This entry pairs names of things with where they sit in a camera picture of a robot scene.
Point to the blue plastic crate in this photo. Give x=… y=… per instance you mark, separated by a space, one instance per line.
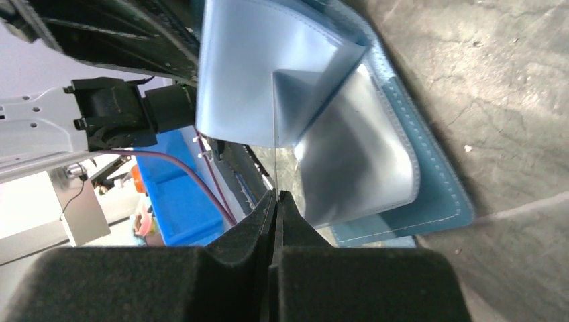
x=185 y=214

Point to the blue card holder wallet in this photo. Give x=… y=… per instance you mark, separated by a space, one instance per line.
x=313 y=77

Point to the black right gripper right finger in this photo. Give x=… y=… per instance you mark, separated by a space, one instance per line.
x=311 y=280

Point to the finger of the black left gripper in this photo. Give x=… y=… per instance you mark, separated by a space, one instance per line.
x=144 y=37

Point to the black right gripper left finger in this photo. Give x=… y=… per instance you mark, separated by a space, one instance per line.
x=225 y=280

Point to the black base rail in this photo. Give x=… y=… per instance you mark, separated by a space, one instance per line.
x=241 y=170

